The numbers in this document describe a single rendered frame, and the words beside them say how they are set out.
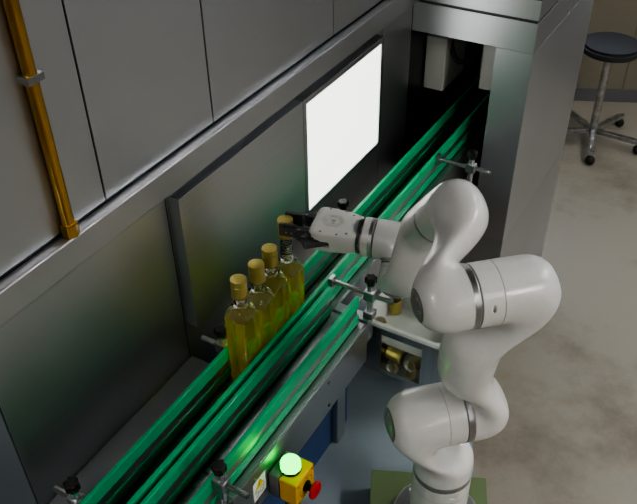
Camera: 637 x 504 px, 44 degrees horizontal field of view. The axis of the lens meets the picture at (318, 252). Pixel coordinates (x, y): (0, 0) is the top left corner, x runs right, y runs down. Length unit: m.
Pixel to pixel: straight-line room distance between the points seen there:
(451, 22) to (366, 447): 1.23
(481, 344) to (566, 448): 1.84
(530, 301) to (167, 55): 0.77
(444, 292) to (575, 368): 2.26
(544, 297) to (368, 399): 1.01
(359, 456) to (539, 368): 1.47
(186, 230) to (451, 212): 0.60
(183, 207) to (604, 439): 2.04
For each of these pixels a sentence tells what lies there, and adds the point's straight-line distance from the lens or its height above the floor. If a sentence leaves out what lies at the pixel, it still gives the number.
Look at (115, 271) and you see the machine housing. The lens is 1.52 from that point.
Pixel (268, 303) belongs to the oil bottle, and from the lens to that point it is 1.67.
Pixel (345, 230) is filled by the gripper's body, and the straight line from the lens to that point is 1.62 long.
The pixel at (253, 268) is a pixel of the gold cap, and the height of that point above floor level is 1.33.
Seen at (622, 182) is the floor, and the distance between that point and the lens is 4.56.
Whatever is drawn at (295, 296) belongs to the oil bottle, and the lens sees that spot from 1.78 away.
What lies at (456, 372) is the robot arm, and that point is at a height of 1.40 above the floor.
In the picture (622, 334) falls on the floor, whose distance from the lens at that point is 3.59.
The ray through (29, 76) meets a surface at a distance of 1.23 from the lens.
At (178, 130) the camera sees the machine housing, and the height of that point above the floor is 1.61.
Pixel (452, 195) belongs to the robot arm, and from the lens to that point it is 1.24.
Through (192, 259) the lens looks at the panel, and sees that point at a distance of 1.65.
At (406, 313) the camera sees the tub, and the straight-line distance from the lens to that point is 2.09.
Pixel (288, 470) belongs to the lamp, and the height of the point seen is 1.02.
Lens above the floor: 2.35
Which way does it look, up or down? 38 degrees down
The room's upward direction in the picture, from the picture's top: 1 degrees counter-clockwise
